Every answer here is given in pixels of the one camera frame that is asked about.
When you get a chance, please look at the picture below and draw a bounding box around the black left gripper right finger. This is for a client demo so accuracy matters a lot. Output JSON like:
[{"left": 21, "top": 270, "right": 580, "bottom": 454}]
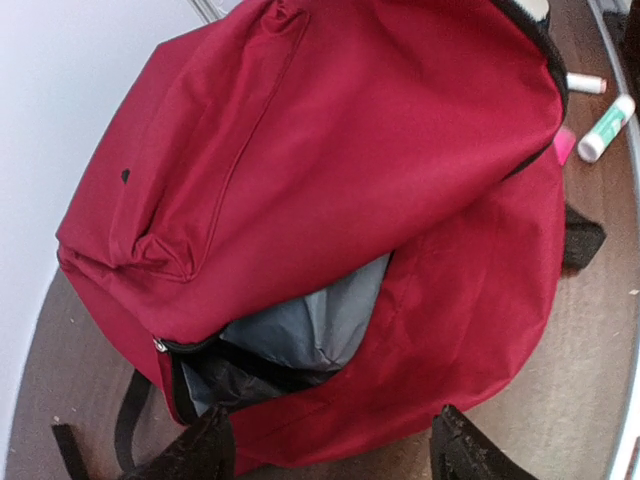
[{"left": 430, "top": 405, "right": 536, "bottom": 480}]

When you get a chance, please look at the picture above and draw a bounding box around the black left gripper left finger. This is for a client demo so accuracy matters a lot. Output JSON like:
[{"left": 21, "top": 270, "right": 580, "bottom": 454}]
[{"left": 120, "top": 407, "right": 236, "bottom": 480}]

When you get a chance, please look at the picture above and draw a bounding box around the red student backpack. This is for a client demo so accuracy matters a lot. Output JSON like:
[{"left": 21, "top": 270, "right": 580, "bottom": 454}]
[{"left": 52, "top": 0, "right": 609, "bottom": 480}]

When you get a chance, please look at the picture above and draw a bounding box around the pink white pen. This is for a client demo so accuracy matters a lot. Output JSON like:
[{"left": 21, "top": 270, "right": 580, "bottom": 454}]
[{"left": 566, "top": 72, "right": 607, "bottom": 95}]

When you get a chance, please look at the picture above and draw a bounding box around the pink black highlighter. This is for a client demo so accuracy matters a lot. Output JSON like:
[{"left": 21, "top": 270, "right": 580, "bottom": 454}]
[{"left": 553, "top": 126, "right": 576, "bottom": 166}]

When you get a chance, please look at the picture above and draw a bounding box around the green white glue stick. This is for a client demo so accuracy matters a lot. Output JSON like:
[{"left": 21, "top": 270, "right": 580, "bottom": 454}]
[{"left": 577, "top": 94, "right": 636, "bottom": 163}]

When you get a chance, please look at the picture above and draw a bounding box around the white dark bowl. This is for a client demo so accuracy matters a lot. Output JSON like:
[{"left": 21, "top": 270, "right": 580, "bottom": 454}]
[{"left": 516, "top": 0, "right": 550, "bottom": 23}]

